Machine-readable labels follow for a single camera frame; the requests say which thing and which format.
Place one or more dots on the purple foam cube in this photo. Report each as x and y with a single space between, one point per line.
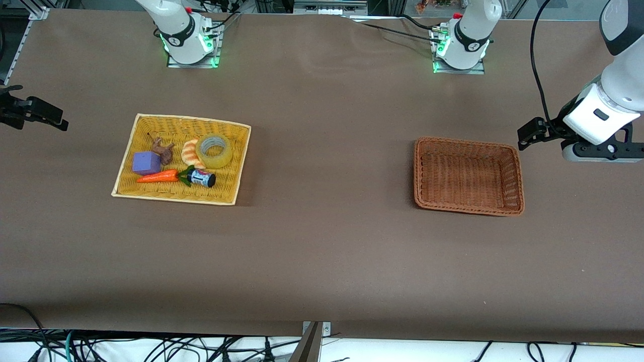
146 163

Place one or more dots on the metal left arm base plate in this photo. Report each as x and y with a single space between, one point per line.
482 69

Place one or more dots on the small black-capped can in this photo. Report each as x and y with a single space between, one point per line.
204 178

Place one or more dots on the aluminium frame rail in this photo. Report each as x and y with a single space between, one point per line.
22 45

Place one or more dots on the grey box behind table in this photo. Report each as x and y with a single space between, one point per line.
329 6

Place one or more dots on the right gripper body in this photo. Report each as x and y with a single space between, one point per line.
11 111

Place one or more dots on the toy croissant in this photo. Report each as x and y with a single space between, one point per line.
189 153

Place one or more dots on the brown toy lion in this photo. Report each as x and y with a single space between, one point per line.
163 151

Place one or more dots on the yellow wicker tray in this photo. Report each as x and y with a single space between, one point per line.
229 151

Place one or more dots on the black left camera mount bracket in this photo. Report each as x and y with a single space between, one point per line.
611 149

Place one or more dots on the orange toy carrot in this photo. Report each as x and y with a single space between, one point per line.
158 177

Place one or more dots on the brown wicker basket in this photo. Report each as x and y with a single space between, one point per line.
468 176

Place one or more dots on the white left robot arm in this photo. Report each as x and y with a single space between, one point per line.
624 75

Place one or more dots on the clear yellowish tape roll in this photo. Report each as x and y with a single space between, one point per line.
221 160

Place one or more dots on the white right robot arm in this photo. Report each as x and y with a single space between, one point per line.
181 35

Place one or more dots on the metal table edge bracket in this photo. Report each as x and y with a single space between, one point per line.
316 342

